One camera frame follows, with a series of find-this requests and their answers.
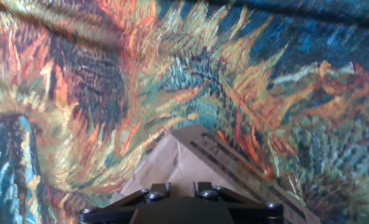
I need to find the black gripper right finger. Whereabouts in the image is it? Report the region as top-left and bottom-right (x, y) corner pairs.
(192, 181), (284, 224)

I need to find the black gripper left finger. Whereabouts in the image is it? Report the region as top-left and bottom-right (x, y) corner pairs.
(79, 182), (172, 224)

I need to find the large cardboard box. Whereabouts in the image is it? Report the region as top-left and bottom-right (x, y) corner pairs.
(109, 123), (322, 224)

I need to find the sunflower painting tablecloth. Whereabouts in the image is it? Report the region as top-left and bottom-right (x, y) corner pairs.
(0, 0), (369, 224)

